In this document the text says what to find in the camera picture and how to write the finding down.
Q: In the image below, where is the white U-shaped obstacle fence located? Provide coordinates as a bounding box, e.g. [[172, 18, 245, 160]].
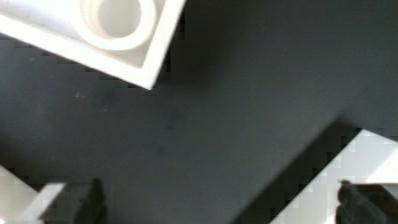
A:
[[0, 131, 398, 224]]

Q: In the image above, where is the white square tabletop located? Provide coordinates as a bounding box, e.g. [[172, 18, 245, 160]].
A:
[[0, 0, 186, 89]]

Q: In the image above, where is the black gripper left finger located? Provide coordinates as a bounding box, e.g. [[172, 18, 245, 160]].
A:
[[75, 179, 107, 224]]

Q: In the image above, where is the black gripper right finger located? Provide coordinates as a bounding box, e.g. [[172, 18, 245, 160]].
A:
[[336, 181, 387, 224]]

